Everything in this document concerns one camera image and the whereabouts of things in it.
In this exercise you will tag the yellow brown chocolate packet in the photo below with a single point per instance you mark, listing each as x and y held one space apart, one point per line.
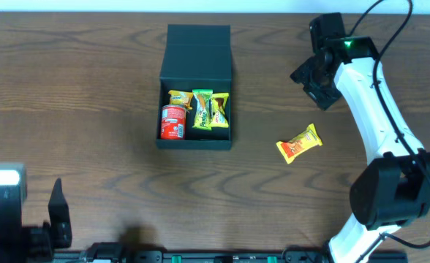
218 115

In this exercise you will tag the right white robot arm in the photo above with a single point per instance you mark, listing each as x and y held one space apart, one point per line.
394 188

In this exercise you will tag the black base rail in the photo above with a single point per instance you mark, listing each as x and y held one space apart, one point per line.
118 253

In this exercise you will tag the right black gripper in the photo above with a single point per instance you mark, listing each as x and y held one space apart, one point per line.
311 82

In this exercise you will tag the green yellow snack packet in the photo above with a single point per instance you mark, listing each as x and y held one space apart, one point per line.
202 115

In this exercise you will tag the orange yellow snack packet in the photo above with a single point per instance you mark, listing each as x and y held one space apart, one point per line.
293 148

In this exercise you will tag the red Pringles can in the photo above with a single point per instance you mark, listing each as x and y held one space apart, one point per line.
173 122

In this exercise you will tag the black gift box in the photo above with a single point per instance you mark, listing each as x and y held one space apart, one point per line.
196 57

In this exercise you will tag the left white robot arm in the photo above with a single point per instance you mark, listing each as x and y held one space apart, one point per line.
19 243

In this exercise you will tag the yellow biscuit packet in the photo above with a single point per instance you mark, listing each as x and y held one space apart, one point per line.
181 98

